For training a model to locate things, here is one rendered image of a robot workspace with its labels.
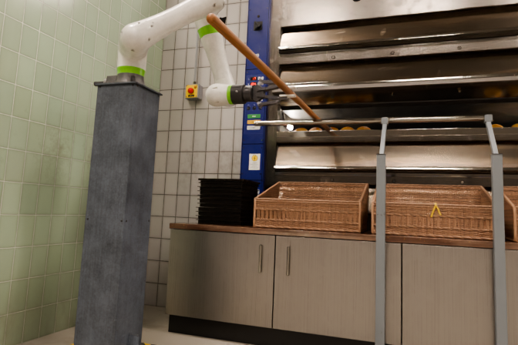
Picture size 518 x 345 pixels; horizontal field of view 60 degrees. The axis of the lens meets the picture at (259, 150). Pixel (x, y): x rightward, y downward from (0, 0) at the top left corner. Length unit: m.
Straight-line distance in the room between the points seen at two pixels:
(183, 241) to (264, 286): 0.51
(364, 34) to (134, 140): 1.62
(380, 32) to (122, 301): 2.09
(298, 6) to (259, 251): 1.65
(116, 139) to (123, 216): 0.33
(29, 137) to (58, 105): 0.25
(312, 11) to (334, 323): 1.91
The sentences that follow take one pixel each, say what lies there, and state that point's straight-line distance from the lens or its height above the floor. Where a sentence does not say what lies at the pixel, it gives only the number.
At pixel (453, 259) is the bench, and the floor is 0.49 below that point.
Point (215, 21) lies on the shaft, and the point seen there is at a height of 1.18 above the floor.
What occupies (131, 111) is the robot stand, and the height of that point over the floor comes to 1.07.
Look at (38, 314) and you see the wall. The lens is 2.58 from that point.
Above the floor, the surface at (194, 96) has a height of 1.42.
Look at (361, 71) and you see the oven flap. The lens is 2.88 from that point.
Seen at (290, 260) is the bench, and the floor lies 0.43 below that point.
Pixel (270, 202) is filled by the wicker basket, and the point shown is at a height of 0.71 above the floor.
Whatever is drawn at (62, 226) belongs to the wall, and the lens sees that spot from 2.59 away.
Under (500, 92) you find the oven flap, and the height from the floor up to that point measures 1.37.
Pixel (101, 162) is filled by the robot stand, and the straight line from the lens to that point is 2.06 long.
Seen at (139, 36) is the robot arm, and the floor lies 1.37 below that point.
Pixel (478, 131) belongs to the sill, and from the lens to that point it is 2.78.
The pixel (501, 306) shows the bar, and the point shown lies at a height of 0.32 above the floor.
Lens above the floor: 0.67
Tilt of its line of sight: 8 degrees up
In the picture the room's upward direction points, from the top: 2 degrees clockwise
